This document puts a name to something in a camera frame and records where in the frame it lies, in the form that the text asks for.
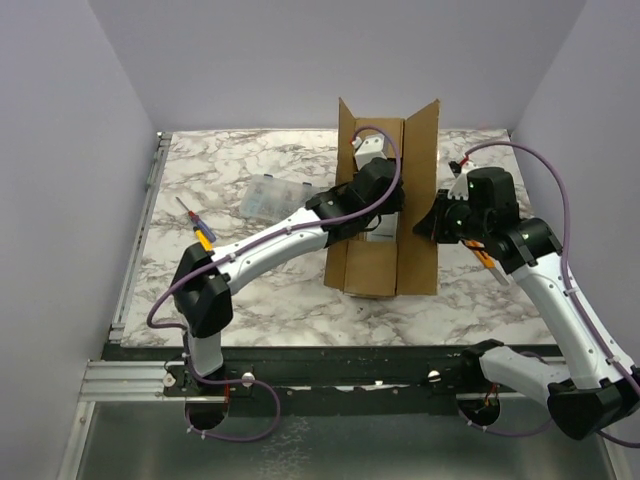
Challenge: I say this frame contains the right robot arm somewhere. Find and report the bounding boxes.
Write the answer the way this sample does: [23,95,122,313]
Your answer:
[413,162,639,440]

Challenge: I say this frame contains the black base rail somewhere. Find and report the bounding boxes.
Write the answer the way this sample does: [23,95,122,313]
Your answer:
[102,344,509,419]

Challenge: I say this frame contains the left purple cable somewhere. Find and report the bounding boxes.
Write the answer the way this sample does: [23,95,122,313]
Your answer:
[147,126,403,443]

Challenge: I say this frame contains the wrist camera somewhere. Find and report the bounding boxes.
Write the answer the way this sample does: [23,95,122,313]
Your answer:
[351,133,387,171]
[447,156,476,201]

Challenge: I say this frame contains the white product package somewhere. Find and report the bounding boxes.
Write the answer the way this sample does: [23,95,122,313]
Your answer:
[363,213,399,242]

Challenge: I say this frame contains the aluminium frame rail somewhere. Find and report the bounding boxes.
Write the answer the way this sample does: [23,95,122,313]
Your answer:
[57,131,172,479]

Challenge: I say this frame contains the clear plastic screw box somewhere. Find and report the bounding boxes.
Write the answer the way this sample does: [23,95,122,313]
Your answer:
[239,174,319,223]

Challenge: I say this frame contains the brown cardboard express box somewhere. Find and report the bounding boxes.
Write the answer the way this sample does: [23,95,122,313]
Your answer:
[324,100,440,298]

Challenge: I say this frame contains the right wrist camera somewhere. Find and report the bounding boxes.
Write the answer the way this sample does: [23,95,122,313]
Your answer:
[447,156,476,201]

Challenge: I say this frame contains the orange utility knife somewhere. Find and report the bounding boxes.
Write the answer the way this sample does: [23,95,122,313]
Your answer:
[464,240,510,286]

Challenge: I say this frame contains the red handled screwdriver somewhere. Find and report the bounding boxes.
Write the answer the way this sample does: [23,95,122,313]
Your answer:
[176,197,200,228]

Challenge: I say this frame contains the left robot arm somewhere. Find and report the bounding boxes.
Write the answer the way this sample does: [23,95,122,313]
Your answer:
[171,157,404,395]

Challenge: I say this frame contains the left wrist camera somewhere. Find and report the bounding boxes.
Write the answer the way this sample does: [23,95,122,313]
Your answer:
[351,133,387,171]

